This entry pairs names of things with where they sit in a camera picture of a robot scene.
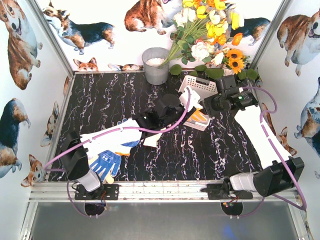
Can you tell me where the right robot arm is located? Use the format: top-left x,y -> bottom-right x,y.
203,75 -> 305,197

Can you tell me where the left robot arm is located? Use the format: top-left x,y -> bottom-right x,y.
60,92 -> 191,194

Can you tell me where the white plastic storage basket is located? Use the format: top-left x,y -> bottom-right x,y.
178,75 -> 218,132

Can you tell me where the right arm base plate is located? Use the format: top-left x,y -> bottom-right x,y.
200,182 -> 253,200

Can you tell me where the sunflower pot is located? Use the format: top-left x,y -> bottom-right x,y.
221,48 -> 251,76

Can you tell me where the cream knit glove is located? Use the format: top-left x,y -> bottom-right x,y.
143,133 -> 162,148

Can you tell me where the yellow coated work glove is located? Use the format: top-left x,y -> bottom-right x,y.
187,109 -> 210,125

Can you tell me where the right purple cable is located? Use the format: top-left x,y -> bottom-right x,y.
239,86 -> 308,217

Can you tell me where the artificial flower bouquet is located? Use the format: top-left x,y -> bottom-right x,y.
163,0 -> 245,66

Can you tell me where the blue dotted glove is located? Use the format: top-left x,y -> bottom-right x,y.
114,129 -> 142,156
89,150 -> 122,180

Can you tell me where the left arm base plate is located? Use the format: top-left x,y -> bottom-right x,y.
74,184 -> 120,201

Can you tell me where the grey metal bucket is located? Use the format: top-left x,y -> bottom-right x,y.
141,47 -> 169,86

